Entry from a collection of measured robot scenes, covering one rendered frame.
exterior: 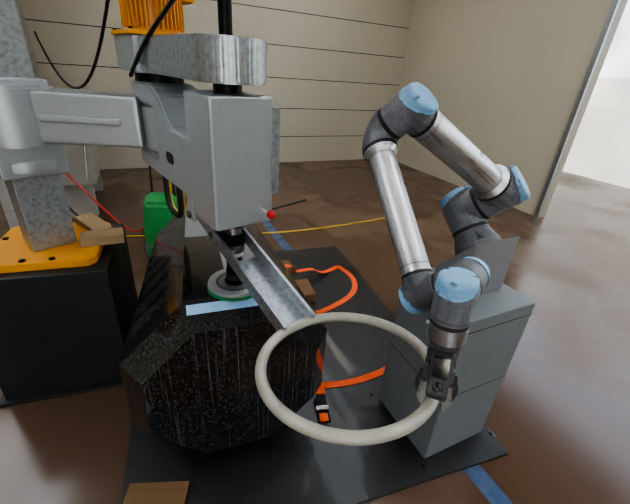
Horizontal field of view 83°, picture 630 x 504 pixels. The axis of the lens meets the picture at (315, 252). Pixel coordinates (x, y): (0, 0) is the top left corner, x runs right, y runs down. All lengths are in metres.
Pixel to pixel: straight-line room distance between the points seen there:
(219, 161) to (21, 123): 1.05
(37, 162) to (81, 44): 4.69
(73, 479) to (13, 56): 1.81
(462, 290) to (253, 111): 0.79
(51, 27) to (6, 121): 4.73
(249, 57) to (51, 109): 1.07
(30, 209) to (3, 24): 0.76
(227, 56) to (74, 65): 5.59
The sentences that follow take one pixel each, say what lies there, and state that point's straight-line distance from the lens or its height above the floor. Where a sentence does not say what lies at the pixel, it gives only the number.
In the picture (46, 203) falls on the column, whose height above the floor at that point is 1.01.
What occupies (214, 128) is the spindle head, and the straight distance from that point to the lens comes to 1.14.
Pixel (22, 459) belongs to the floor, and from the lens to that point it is 2.31.
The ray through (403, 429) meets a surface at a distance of 0.87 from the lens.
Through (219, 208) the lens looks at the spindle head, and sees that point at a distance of 1.20.
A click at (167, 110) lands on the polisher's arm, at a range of 1.58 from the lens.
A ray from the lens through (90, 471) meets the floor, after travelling 2.14.
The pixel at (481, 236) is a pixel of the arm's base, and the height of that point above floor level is 1.12.
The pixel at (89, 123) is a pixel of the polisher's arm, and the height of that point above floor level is 1.40.
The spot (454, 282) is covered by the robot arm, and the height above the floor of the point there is 1.29.
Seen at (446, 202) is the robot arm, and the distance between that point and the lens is 1.67.
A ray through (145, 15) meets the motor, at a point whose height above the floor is 1.81.
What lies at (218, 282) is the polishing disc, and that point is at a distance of 1.47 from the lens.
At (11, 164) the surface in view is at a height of 1.22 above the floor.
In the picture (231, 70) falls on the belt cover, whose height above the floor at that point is 1.66.
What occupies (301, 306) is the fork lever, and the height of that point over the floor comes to 0.98.
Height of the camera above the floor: 1.68
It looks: 27 degrees down
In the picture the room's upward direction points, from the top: 4 degrees clockwise
